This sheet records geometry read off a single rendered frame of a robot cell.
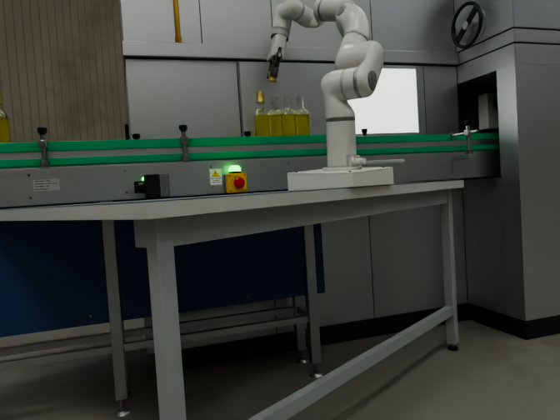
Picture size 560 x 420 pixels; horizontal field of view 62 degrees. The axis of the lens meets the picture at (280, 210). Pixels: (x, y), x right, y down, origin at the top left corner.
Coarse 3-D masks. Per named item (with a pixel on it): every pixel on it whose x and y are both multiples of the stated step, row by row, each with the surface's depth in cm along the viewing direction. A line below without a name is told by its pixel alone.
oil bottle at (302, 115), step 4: (300, 108) 195; (296, 112) 195; (300, 112) 194; (304, 112) 195; (308, 112) 196; (300, 116) 194; (304, 116) 195; (308, 116) 195; (300, 120) 194; (304, 120) 195; (308, 120) 195; (300, 124) 194; (304, 124) 195; (308, 124) 195; (300, 128) 194; (304, 128) 195; (308, 128) 195; (300, 132) 194; (304, 132) 195; (308, 132) 195
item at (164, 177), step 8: (144, 176) 156; (152, 176) 156; (160, 176) 157; (144, 184) 158; (152, 184) 156; (160, 184) 157; (168, 184) 158; (152, 192) 157; (160, 192) 158; (168, 192) 158
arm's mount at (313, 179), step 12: (372, 168) 147; (384, 168) 148; (288, 180) 150; (300, 180) 147; (312, 180) 144; (324, 180) 141; (336, 180) 138; (348, 180) 135; (360, 180) 137; (372, 180) 143; (384, 180) 148
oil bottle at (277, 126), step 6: (276, 108) 192; (270, 114) 191; (276, 114) 191; (282, 114) 192; (270, 120) 191; (276, 120) 191; (282, 120) 192; (270, 126) 191; (276, 126) 191; (282, 126) 192; (276, 132) 191; (282, 132) 192
